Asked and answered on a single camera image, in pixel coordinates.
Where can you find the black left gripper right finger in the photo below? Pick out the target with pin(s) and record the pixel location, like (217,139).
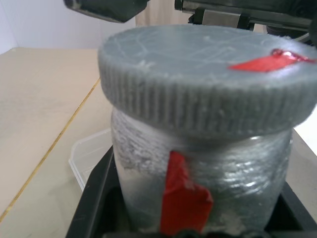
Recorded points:
(297,218)

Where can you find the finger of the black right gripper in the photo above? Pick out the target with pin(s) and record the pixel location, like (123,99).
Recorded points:
(104,8)

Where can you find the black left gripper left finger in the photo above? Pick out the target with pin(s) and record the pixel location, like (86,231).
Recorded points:
(92,198)

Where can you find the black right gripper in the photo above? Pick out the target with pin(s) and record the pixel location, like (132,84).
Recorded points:
(260,12)

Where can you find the grey ribbed plastic jar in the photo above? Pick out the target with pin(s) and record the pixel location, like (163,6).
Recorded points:
(247,178)

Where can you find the grey ribbed screw lid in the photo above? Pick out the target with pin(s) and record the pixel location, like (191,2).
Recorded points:
(188,74)

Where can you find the clear plastic box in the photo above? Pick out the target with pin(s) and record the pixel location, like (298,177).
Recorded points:
(85,153)

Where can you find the red tape strip on lid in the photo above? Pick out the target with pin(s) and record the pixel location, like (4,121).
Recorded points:
(257,65)

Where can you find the red tape strip on jar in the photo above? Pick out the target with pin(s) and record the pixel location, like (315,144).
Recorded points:
(183,198)

